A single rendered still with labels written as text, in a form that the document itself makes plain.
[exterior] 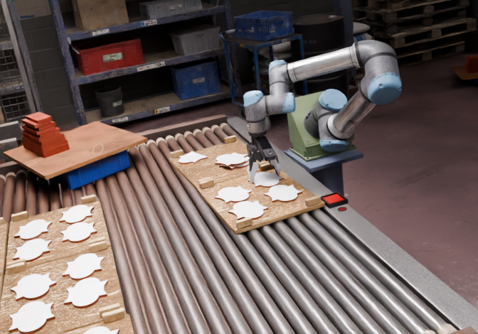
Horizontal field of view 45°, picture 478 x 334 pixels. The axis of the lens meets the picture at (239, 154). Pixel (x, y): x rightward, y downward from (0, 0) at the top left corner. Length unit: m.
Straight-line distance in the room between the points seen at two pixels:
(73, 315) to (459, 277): 2.21
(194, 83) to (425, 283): 5.20
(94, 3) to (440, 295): 5.21
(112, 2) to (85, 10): 0.30
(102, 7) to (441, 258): 4.27
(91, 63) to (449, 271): 4.24
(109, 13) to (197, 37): 0.97
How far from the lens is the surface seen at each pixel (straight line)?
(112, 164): 2.69
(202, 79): 6.65
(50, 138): 2.74
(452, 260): 3.52
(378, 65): 2.11
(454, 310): 1.62
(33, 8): 6.86
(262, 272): 1.79
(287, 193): 2.17
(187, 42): 6.51
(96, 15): 6.33
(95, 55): 6.30
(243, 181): 2.34
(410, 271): 1.76
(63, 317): 1.77
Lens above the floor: 1.89
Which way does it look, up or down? 21 degrees down
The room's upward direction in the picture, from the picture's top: 8 degrees counter-clockwise
